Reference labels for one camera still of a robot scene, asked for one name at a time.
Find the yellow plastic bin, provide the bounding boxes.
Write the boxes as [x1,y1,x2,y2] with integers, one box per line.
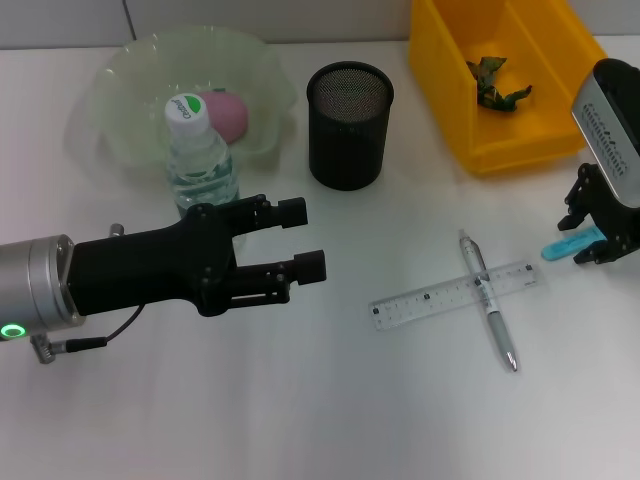
[408,0,609,176]

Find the clear green-label water bottle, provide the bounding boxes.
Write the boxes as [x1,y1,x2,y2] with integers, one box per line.
[164,92,249,251]

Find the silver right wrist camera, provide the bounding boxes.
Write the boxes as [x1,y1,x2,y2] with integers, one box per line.
[570,58,640,209]

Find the pink peach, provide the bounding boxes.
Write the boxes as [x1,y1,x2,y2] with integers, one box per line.
[199,89,250,146]

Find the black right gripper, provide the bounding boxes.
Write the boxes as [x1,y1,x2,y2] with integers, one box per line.
[556,163,640,267]

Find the silver ballpoint pen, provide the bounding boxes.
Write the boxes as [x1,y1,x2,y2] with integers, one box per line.
[457,228,521,374]

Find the green plastic wrapper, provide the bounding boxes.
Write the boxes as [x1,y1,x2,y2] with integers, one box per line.
[466,55,534,115]

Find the blue scissors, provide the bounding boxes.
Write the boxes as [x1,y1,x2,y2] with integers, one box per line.
[540,226,607,263]

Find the clear plastic ruler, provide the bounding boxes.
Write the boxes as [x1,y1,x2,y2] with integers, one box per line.
[368,258,544,332]

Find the translucent green fruit bowl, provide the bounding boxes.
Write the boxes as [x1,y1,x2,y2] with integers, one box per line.
[74,25,296,174]

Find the black mesh pen cup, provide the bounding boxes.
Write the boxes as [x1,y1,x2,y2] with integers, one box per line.
[305,60,395,191]

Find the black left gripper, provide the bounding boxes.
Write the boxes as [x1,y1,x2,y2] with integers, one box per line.
[71,203,240,319]

